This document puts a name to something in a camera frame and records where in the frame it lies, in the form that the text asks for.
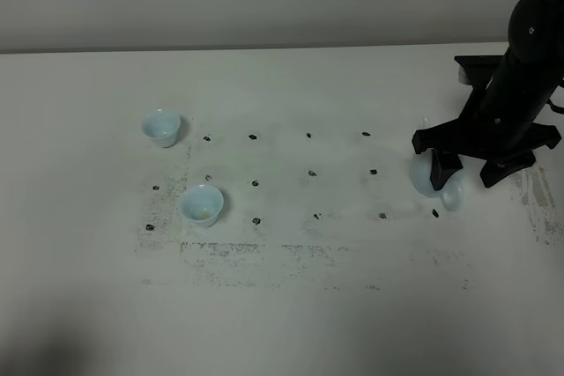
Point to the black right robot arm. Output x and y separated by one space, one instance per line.
535 32

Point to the pale blue teacup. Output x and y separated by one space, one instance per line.
161 126
202 204

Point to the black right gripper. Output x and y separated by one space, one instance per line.
500 124

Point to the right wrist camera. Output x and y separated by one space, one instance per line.
476 71

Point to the far pale blue teacup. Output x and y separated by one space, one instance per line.
161 126

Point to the near pale blue teacup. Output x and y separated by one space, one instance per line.
202 204

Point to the pale blue porcelain teapot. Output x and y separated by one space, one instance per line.
451 195

